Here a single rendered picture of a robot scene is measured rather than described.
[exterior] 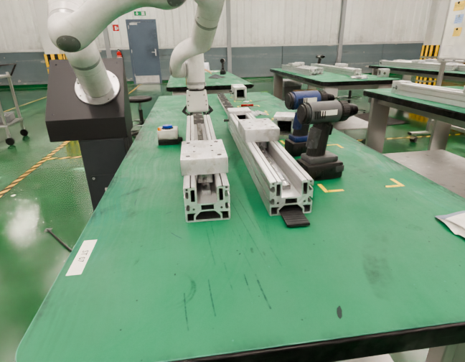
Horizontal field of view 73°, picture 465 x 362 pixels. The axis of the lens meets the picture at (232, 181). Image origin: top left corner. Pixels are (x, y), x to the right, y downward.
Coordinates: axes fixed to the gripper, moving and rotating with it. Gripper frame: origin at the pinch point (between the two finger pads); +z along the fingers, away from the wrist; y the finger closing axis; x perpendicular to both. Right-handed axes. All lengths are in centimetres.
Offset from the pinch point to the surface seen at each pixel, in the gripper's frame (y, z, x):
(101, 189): 47, 28, 9
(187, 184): 4, -5, 87
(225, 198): -4, -2, 89
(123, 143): 34.4, 6.0, 8.8
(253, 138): -16, -6, 57
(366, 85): -193, 10, -197
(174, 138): 10.5, 0.9, 25.3
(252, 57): -228, 5, -1087
